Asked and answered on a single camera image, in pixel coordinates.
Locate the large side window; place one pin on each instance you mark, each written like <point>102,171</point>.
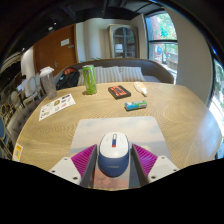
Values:
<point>219,100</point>

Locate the clear shaker bottle white lid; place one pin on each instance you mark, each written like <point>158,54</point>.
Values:
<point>49,83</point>

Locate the black and red backpack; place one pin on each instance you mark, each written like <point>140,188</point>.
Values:
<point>68,79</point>

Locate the green drink can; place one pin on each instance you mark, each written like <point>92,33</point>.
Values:
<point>89,80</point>

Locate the brown wooden door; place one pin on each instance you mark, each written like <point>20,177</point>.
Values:
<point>50,50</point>

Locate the black framed window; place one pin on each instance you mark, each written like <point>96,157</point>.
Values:
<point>163,43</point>

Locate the striped cushion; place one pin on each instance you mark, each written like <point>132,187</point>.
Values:
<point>132,74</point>
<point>80,78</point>
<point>108,75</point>

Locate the yellow code sticker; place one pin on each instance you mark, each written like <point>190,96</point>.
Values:
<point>17,152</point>

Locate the white door sign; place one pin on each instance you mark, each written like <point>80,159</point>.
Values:
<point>65,42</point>

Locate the pale sky print mouse pad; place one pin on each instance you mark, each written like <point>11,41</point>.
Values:
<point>113,126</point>

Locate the small teal packet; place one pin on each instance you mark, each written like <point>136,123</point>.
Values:
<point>136,105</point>

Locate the black and red flat box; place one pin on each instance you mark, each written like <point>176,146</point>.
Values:
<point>119,92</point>

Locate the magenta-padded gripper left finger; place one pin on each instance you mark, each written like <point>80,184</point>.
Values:
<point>78,163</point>

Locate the blue and white computer mouse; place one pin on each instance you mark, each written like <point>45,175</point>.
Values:
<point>113,153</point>

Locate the glass door wooden cabinet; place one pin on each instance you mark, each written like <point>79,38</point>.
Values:
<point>123,41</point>

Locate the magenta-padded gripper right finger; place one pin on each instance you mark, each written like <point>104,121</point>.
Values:
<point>148,163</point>

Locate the white sticker sheet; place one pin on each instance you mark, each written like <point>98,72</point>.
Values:
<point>56,106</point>

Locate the grey curved sofa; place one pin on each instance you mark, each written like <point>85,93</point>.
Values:
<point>156,70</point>

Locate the group of blue chairs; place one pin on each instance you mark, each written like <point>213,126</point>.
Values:
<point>4,133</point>

